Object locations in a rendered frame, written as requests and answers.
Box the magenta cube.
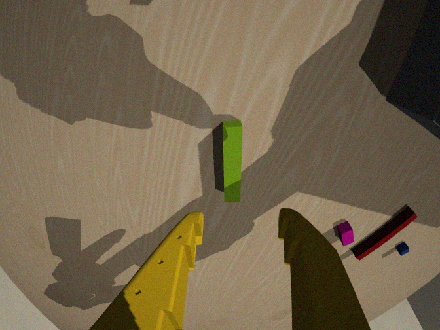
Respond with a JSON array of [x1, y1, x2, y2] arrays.
[[337, 221, 354, 246]]

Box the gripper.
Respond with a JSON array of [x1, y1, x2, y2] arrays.
[[89, 208, 371, 330]]

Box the lime green rod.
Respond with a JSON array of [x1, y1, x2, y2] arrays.
[[223, 120, 242, 202]]

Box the dark red long bar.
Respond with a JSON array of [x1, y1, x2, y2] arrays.
[[352, 206, 417, 260]]

